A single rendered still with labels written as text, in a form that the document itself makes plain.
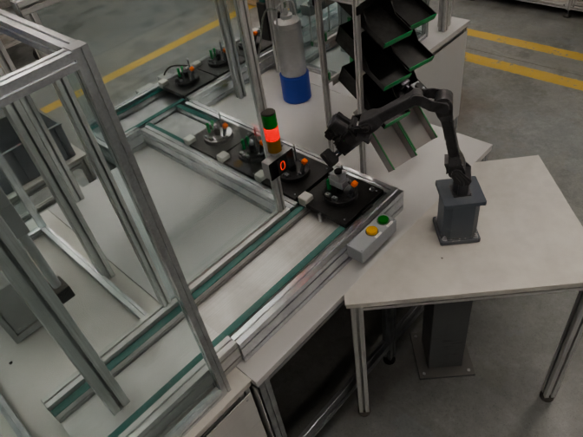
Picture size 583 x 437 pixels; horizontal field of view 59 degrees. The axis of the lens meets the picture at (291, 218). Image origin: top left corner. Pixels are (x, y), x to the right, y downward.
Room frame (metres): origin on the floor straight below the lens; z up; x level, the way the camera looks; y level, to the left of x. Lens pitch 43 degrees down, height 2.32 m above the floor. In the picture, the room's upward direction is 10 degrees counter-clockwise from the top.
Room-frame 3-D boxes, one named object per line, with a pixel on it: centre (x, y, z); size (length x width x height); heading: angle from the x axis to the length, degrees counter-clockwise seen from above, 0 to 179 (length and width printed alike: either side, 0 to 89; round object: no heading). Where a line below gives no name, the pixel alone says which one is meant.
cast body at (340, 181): (1.56, -0.20, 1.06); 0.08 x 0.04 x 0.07; 41
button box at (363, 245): (1.33, -0.28, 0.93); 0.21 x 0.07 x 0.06; 130
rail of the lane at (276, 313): (1.25, -0.09, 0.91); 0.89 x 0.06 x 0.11; 130
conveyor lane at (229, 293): (1.37, 0.04, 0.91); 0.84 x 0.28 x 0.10; 130
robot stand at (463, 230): (1.35, -0.61, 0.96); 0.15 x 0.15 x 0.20; 84
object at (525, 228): (1.40, -0.61, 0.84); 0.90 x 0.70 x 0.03; 84
